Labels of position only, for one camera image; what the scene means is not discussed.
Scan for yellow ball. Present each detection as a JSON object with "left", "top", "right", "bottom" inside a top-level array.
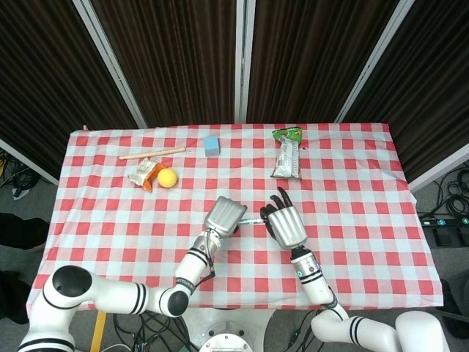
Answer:
[{"left": 157, "top": 168, "right": 178, "bottom": 189}]

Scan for black fabric bundle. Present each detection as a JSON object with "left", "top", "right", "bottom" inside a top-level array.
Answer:
[{"left": 0, "top": 211, "right": 49, "bottom": 253}]

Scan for black cable tangle under robot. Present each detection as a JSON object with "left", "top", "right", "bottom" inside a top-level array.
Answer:
[{"left": 108, "top": 310, "right": 201, "bottom": 352}]

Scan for black power strip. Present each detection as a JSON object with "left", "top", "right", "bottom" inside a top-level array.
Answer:
[{"left": 418, "top": 215, "right": 469, "bottom": 229}]

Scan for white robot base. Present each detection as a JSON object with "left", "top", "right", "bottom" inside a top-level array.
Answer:
[{"left": 182, "top": 308, "right": 276, "bottom": 352}]

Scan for wooden stick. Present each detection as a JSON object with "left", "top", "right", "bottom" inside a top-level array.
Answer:
[{"left": 118, "top": 147, "right": 187, "bottom": 161}]

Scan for white partition post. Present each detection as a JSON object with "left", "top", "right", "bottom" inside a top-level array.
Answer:
[
  {"left": 72, "top": 0, "right": 148, "bottom": 130},
  {"left": 334, "top": 0, "right": 408, "bottom": 124},
  {"left": 0, "top": 138, "right": 60, "bottom": 186},
  {"left": 407, "top": 140, "right": 469, "bottom": 194},
  {"left": 234, "top": 0, "right": 254, "bottom": 125}
]

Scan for red white checkered tablecloth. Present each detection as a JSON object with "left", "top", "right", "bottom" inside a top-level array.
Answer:
[{"left": 25, "top": 122, "right": 446, "bottom": 312}]

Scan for black floor cable bundle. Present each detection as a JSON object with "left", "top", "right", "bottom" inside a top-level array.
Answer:
[{"left": 435, "top": 167, "right": 469, "bottom": 218}]

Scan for black office chair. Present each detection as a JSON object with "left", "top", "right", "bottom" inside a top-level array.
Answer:
[{"left": 437, "top": 279, "right": 469, "bottom": 324}]

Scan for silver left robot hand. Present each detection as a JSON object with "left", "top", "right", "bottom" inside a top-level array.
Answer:
[{"left": 202, "top": 195, "right": 248, "bottom": 236}]

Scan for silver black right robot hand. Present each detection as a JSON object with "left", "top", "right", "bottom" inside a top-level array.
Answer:
[{"left": 259, "top": 186, "right": 309, "bottom": 252}]

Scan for light blue cube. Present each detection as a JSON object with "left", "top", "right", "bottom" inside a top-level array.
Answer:
[{"left": 203, "top": 136, "right": 221, "bottom": 158}]

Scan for green silver snack bag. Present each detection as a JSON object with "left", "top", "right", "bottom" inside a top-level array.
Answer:
[{"left": 270, "top": 125, "right": 303, "bottom": 180}]

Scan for orange crumpled snack wrapper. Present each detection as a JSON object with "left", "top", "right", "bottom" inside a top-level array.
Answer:
[{"left": 127, "top": 157, "right": 163, "bottom": 193}]

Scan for yellow black cable bundle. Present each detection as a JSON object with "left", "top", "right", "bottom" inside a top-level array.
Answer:
[{"left": 0, "top": 149, "right": 38, "bottom": 199}]

